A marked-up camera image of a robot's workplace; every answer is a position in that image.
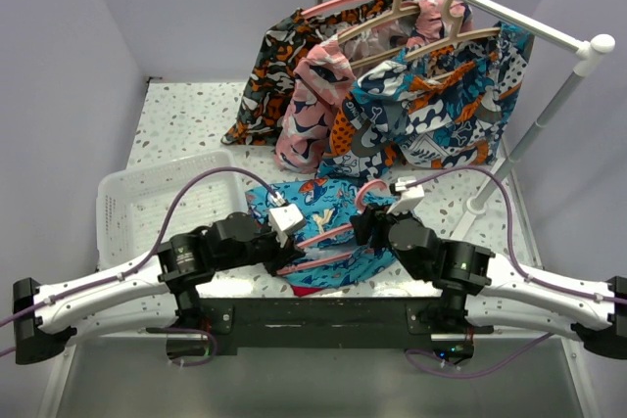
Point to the white plastic basket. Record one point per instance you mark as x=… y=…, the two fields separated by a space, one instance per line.
x=131 y=205

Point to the beige hanger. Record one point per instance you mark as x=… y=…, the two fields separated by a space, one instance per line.
x=455 y=36
x=398 y=9

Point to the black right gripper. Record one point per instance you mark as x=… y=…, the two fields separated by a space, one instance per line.
x=372 y=216

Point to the blue shark print shorts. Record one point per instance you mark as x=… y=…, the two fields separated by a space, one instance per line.
x=328 y=203

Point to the beige hanger middle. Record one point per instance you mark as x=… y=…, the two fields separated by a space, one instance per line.
x=398 y=9

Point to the beige hanger front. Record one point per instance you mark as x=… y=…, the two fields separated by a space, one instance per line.
x=455 y=36

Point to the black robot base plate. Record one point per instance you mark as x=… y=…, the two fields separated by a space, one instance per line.
x=396 y=323

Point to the black orange camo shorts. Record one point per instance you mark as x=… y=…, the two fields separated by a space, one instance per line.
x=271 y=82

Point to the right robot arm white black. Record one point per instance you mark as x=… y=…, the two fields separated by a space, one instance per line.
x=479 y=288

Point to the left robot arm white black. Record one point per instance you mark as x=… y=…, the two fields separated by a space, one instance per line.
x=46 y=316

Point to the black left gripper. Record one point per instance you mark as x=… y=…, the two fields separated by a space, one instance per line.
x=282 y=256

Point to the red folded cloth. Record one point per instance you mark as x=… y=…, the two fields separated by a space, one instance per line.
x=300 y=291

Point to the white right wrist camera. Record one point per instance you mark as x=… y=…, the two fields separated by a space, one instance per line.
x=408 y=195

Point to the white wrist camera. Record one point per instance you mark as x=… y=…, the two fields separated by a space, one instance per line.
x=408 y=195
x=285 y=219

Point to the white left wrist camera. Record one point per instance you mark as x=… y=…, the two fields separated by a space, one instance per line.
x=285 y=219

